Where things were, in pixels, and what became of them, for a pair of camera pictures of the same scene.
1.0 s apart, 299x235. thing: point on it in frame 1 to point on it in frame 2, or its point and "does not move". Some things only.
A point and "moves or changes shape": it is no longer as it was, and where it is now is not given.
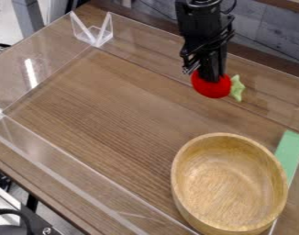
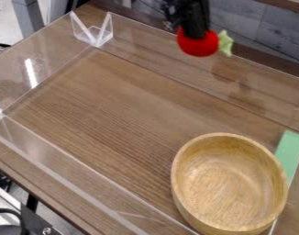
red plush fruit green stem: (218, 89) moves or changes shape
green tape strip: (290, 151) does not move
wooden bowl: (228, 184) does not move
